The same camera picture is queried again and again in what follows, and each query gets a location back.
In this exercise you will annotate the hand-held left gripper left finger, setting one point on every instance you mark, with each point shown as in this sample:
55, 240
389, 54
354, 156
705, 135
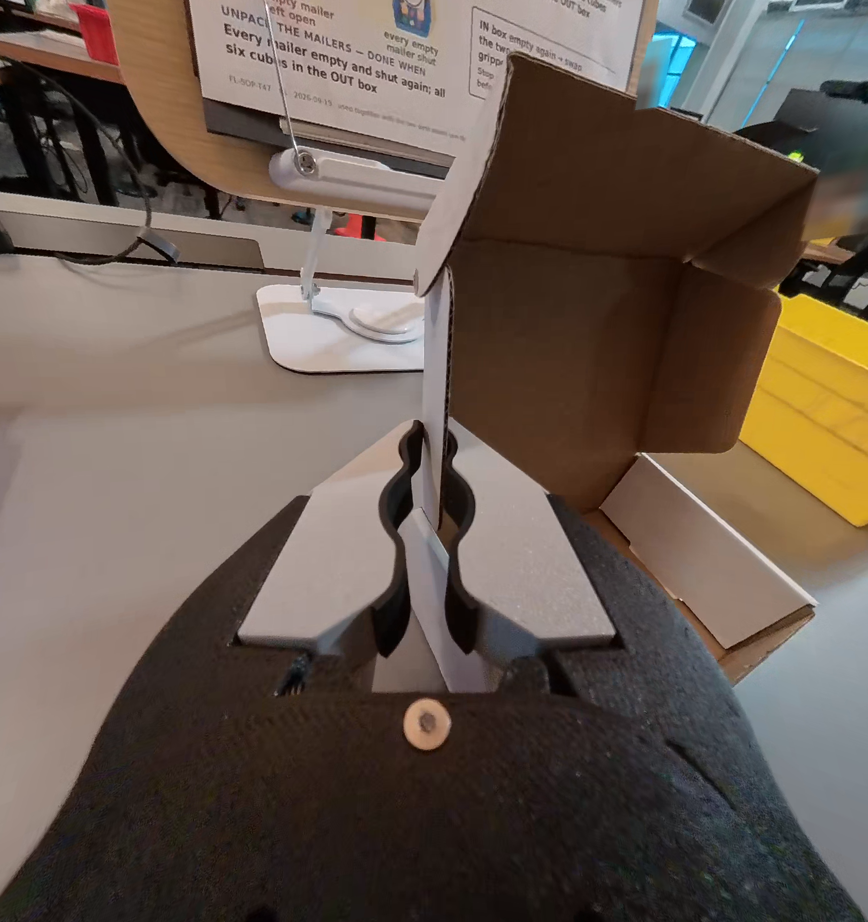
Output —
311, 576

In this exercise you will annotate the white cardboard mailer box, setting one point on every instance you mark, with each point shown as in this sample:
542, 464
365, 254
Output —
585, 346

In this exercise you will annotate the red plastic bin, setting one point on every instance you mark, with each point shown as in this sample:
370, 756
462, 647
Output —
91, 29

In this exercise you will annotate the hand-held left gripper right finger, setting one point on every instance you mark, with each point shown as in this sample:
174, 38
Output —
534, 576

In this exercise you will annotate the yellow plastic bin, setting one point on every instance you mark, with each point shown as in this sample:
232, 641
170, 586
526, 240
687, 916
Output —
830, 403

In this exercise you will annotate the grey tape roll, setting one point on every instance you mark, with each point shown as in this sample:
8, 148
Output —
161, 248

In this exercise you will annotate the orange cone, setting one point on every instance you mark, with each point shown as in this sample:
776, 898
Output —
354, 229

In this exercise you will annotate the black wall monitor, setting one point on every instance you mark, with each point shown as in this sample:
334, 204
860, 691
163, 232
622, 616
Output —
837, 137

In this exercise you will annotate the grey desk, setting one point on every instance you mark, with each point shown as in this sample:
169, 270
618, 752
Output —
117, 446

